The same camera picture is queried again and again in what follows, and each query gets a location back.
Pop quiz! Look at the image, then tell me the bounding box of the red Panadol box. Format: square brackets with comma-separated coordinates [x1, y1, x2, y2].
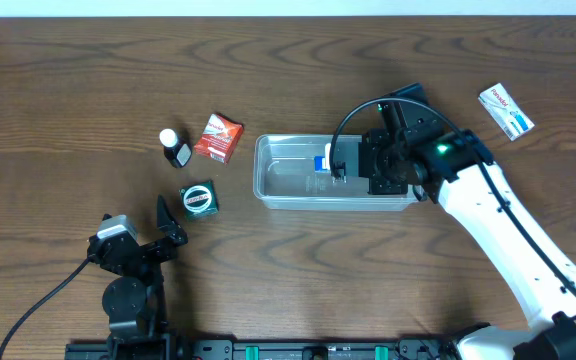
[193, 113, 244, 164]

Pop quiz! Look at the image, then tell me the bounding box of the dark medicine bottle white cap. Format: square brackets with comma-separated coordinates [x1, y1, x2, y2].
[159, 128, 192, 168]

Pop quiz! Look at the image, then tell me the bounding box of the white Panadol box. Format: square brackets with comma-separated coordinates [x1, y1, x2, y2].
[478, 83, 535, 141]

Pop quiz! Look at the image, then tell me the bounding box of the left black cable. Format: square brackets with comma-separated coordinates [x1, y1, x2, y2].
[0, 254, 94, 360]

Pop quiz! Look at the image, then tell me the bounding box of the green round-logo box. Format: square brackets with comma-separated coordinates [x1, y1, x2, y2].
[179, 181, 219, 220]

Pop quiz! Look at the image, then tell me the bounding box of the clear plastic container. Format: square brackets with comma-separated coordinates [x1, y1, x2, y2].
[253, 134, 417, 211]

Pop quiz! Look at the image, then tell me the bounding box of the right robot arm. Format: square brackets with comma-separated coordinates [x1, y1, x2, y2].
[327, 129, 576, 359]

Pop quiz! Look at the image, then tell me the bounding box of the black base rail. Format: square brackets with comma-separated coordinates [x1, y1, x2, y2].
[64, 338, 461, 360]

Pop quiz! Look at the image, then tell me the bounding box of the blue KoolFever box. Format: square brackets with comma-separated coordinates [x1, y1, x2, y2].
[314, 143, 331, 173]

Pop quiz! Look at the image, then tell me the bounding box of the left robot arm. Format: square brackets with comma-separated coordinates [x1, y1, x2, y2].
[87, 197, 188, 359]

